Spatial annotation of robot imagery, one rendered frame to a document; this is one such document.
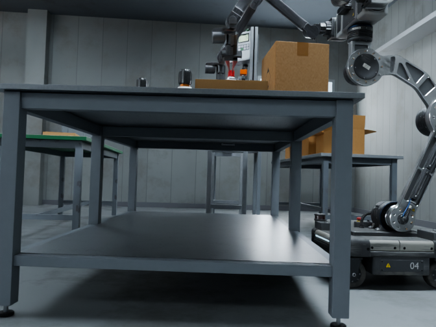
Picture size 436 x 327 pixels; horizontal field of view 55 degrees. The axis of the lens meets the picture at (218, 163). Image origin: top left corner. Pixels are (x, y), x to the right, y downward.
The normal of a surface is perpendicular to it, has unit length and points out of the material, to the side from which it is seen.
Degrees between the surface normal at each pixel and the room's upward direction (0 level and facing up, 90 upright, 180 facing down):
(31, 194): 90
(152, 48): 90
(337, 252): 90
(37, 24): 90
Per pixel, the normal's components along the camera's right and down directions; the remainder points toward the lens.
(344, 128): -0.02, -0.04
